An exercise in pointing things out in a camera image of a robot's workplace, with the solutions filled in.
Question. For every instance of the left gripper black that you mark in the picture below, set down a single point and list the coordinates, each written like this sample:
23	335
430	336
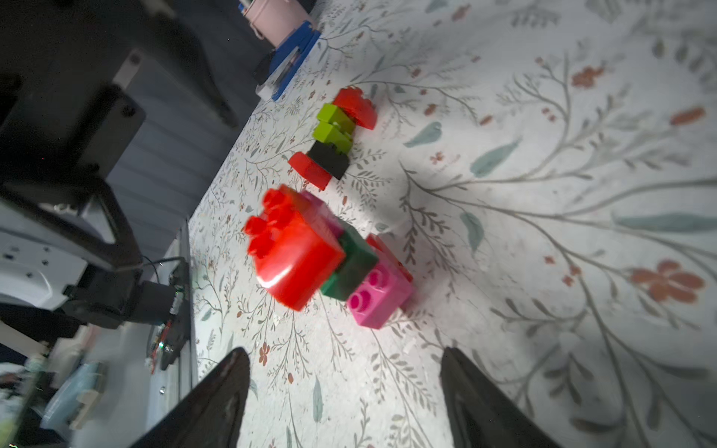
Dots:
66	119

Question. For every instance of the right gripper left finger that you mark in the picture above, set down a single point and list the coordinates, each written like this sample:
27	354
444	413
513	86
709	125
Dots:
211	414

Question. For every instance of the lime green lego brick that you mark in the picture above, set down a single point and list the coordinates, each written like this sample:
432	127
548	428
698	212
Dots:
330	134
334	115

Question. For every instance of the black lego brick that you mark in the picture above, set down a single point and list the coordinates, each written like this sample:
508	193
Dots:
330	159

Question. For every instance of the pink lego brick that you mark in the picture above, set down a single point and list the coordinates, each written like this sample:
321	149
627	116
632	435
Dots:
335	225

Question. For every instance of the red lego brick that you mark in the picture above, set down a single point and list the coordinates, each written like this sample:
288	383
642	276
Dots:
293	249
357	107
376	242
310	171

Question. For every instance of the dark green lego brick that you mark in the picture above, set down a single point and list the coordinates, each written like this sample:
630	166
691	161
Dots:
360	258

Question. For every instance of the blue stapler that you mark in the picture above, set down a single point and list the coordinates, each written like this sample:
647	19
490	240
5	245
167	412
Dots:
276	71

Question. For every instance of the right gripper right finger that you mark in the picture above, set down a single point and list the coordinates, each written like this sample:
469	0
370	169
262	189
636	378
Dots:
479	414

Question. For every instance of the pink pen cup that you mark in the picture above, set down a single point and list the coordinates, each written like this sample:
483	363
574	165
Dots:
274	20

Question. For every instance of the magenta lego brick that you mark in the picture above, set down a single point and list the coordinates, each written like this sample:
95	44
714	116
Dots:
384	290

